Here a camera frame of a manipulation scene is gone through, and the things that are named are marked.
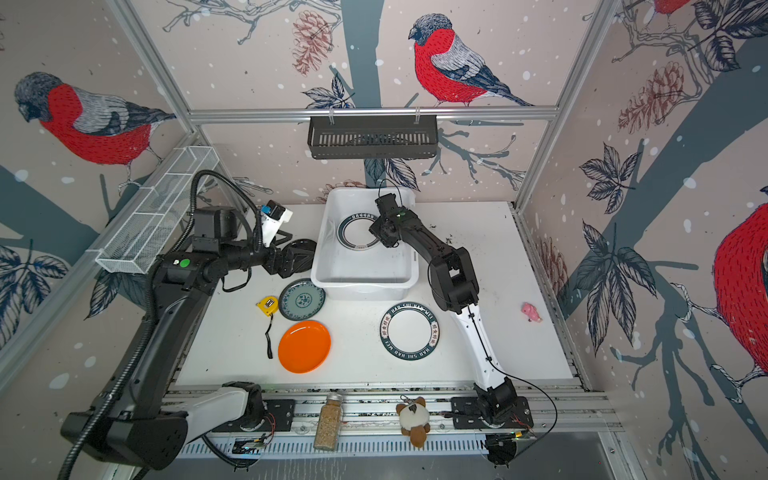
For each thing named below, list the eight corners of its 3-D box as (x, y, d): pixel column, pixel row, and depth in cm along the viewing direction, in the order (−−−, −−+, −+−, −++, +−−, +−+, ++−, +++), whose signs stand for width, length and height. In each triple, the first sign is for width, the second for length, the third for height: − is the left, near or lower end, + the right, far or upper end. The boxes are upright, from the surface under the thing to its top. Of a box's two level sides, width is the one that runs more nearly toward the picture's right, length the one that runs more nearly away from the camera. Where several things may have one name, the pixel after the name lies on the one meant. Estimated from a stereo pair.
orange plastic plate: (275, 373, 82) (272, 371, 80) (287, 323, 92) (285, 320, 90) (326, 373, 82) (324, 371, 80) (333, 323, 92) (331, 320, 90)
